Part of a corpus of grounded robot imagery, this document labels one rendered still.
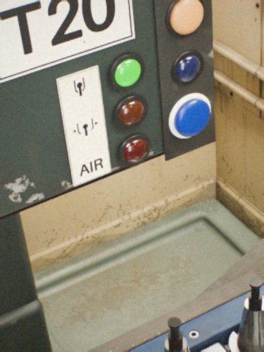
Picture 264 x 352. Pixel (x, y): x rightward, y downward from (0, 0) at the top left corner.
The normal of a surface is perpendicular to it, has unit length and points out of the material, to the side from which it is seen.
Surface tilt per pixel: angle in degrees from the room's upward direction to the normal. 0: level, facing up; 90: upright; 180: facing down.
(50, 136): 90
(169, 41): 90
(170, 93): 90
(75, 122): 90
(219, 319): 0
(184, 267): 0
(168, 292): 0
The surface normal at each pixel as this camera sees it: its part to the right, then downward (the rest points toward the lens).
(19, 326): 0.49, 0.48
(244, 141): -0.87, 0.35
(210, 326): -0.08, -0.81
